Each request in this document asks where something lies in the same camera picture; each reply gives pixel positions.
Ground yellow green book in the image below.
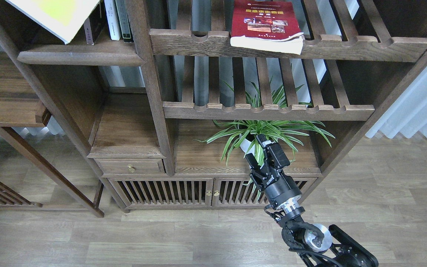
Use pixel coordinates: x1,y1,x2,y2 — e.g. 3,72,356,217
7,0,100,44

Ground white upright book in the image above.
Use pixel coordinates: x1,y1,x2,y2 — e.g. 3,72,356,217
104,0,122,41

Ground dark wooden bookshelf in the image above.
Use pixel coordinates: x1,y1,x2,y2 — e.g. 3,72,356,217
0,0,427,212

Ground brass drawer knob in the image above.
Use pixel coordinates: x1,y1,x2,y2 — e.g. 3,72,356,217
127,164,136,173

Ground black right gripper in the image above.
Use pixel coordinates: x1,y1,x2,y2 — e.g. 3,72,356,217
245,135,303,212

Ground dark upright book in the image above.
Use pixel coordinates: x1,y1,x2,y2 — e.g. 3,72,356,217
115,0,133,43

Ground green spider plant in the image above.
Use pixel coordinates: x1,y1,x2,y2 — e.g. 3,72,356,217
196,76,335,201

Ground white plant pot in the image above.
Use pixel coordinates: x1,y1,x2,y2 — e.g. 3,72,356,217
240,134,261,156

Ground red book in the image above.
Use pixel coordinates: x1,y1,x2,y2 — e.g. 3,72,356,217
230,0,304,55

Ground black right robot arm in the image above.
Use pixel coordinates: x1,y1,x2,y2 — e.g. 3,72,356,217
246,135,378,267

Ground dark brown book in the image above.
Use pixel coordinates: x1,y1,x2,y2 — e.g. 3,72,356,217
83,0,107,45

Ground brass cabinet door knobs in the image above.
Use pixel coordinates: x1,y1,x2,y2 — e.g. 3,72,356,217
206,190,220,197

